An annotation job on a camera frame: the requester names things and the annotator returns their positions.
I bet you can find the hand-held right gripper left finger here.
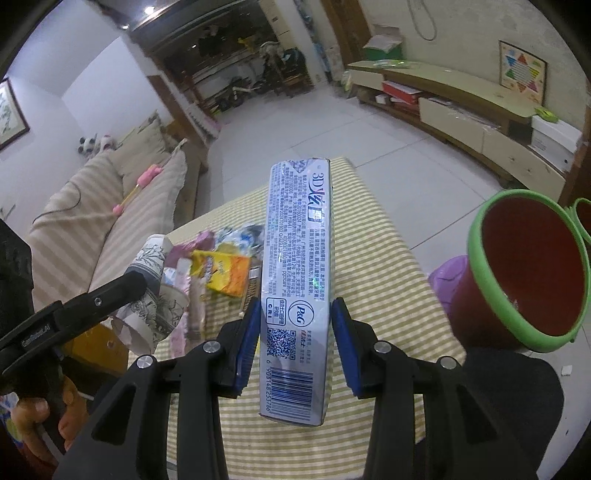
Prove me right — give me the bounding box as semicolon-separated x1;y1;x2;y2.
53;298;264;480

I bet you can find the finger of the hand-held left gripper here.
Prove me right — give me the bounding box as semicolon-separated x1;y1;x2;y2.
55;270;148;341

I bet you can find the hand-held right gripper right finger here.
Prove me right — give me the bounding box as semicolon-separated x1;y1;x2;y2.
331;298;539;480

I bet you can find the floral paper cup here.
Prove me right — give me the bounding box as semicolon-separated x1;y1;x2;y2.
108;233;190;356

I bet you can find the brown cigarette box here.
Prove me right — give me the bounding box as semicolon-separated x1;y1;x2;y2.
240;268;264;315

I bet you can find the yellow snack packet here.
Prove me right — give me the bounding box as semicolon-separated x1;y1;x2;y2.
190;249;252;298

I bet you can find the silver toothpaste box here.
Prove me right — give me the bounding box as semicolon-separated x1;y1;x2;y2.
259;157;333;428

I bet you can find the red bin with green rim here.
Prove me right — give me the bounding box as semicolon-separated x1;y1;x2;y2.
450;189;591;354

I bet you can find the person's left hand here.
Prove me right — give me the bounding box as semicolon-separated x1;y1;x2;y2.
9;375;90;462

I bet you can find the wooden side table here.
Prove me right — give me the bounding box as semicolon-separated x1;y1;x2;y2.
69;318;130;374

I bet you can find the beige long wrapper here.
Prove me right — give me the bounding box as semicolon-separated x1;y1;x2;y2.
185;258;209;342

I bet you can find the beige striped sofa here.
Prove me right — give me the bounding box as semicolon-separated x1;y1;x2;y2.
23;115;190;324

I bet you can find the pink crumpled wrapper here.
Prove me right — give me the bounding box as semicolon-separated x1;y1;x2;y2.
166;231;218;268

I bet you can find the yellow checkered tablecloth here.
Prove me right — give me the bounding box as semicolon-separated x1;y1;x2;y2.
164;157;428;467

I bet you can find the blue and white wrapper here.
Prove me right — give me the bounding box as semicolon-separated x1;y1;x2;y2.
215;224;266;257

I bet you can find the purple plastic bag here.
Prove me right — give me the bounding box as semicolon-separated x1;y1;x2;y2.
427;255;472;319

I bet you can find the pink massage hammer toy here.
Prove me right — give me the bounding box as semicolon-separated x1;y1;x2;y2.
112;166;163;217

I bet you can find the panda plush toy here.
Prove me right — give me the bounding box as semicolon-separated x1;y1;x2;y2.
78;134;116;155

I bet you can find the beige sofa cushion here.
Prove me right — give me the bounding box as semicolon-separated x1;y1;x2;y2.
117;115;169;181

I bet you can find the dark wooden shelf unit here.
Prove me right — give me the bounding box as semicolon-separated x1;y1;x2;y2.
129;0;287;121

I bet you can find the wooden chair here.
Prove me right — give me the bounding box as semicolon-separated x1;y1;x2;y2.
277;46;311;95

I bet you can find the cream wooden TV cabinet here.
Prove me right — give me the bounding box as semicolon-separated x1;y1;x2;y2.
346;60;568;199

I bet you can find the white cardboard box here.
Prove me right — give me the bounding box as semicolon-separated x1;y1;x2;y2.
529;113;583;174

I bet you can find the green cardboard box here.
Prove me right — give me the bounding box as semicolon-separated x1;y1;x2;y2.
362;34;404;63

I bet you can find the star checkers game board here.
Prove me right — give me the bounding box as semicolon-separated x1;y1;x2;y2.
498;41;548;106

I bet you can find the dark cable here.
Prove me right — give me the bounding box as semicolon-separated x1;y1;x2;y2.
32;180;84;227

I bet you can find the framed wall picture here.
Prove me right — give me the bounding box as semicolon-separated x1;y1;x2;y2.
0;78;31;151

